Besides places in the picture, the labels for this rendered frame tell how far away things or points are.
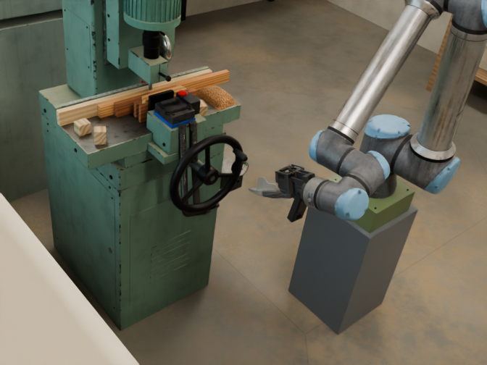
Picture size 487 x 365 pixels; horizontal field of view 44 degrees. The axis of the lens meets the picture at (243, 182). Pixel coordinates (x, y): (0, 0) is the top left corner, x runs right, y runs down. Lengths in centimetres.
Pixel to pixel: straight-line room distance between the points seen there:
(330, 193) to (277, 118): 225
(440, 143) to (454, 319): 106
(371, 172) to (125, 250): 96
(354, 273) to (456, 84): 84
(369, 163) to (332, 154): 11
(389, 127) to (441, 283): 107
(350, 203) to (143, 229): 85
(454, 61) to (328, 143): 44
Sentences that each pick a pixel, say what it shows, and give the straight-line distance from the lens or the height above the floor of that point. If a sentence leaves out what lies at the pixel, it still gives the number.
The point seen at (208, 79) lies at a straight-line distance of 222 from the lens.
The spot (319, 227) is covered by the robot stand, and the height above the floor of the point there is 43.
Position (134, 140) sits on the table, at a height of 89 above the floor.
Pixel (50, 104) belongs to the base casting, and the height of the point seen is 79.
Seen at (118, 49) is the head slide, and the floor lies 107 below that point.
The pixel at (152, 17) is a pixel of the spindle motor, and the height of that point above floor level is 124.
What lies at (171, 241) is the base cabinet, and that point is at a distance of 232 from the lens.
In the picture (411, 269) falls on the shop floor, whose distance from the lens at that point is 301.
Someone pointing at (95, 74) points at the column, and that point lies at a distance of 218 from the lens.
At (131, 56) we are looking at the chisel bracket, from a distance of 207.
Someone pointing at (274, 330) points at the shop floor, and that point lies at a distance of 257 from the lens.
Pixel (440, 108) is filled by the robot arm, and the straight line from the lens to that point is 198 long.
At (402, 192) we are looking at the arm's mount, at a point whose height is 65.
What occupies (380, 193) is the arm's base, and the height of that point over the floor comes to 67.
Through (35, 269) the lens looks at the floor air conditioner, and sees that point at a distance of 24.
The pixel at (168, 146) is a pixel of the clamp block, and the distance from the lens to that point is 189.
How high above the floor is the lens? 197
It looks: 37 degrees down
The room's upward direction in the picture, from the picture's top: 8 degrees clockwise
